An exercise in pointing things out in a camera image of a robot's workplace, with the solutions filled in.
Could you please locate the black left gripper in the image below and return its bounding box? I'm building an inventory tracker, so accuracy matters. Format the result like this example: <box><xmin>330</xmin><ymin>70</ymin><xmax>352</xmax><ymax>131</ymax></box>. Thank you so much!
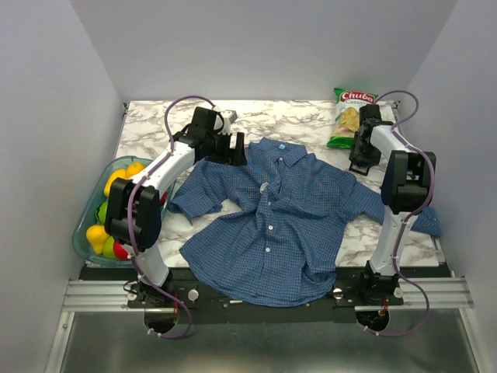
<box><xmin>206</xmin><ymin>130</ymin><xmax>248</xmax><ymax>166</ymax></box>

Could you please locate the blue checked shirt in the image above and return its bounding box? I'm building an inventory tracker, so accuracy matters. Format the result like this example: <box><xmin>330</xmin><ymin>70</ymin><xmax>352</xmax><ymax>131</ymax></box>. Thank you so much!
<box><xmin>166</xmin><ymin>136</ymin><xmax>443</xmax><ymax>309</ymax></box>

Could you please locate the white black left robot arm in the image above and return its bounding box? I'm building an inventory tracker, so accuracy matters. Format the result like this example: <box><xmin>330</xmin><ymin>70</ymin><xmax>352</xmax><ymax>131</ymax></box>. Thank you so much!
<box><xmin>104</xmin><ymin>106</ymin><xmax>247</xmax><ymax>307</ymax></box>

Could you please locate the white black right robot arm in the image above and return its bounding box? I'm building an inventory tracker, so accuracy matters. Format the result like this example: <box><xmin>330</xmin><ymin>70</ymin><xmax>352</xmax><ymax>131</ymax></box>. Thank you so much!
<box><xmin>349</xmin><ymin>104</ymin><xmax>436</xmax><ymax>305</ymax></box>

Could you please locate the green cassava chips bag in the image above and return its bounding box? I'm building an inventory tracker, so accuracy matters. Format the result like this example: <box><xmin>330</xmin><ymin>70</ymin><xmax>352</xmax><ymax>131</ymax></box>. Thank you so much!
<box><xmin>327</xmin><ymin>88</ymin><xmax>377</xmax><ymax>149</ymax></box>

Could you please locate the orange fruit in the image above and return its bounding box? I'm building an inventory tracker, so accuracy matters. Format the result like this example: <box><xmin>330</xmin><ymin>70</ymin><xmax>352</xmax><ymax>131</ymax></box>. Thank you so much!
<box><xmin>126</xmin><ymin>162</ymin><xmax>145</xmax><ymax>179</ymax></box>

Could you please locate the yellow mango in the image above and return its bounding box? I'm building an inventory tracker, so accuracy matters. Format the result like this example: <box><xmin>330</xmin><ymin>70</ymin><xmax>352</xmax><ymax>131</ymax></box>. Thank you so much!
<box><xmin>103</xmin><ymin>169</ymin><xmax>127</xmax><ymax>197</ymax></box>

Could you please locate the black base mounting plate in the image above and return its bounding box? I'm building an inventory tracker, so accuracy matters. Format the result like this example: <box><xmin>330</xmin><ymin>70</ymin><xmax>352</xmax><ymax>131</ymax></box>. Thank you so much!
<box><xmin>126</xmin><ymin>267</ymin><xmax>405</xmax><ymax>325</ymax></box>

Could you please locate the green apple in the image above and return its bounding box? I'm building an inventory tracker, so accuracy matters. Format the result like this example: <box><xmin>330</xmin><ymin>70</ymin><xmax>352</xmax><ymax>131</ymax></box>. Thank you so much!
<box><xmin>102</xmin><ymin>236</ymin><xmax>116</xmax><ymax>260</ymax></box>

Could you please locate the yellow pear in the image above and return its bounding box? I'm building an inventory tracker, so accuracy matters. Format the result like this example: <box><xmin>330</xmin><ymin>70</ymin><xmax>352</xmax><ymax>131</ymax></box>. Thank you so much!
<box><xmin>85</xmin><ymin>225</ymin><xmax>109</xmax><ymax>255</ymax></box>

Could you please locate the teal plastic fruit basket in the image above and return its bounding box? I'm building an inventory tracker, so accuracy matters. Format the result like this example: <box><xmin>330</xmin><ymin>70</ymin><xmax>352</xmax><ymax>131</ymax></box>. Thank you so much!
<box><xmin>72</xmin><ymin>156</ymin><xmax>177</xmax><ymax>272</ymax></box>

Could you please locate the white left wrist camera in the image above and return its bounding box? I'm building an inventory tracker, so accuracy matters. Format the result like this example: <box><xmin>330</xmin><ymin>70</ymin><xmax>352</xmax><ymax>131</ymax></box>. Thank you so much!
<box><xmin>214</xmin><ymin>110</ymin><xmax>238</xmax><ymax>134</ymax></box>

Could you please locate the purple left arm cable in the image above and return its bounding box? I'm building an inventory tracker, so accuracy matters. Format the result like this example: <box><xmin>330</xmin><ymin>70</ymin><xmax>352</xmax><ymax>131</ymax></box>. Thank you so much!
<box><xmin>127</xmin><ymin>95</ymin><xmax>222</xmax><ymax>340</ymax></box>

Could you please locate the aluminium frame rail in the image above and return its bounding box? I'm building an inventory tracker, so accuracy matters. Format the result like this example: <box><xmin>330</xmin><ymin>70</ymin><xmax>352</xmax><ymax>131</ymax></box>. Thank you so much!
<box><xmin>63</xmin><ymin>275</ymin><xmax>474</xmax><ymax>312</ymax></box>

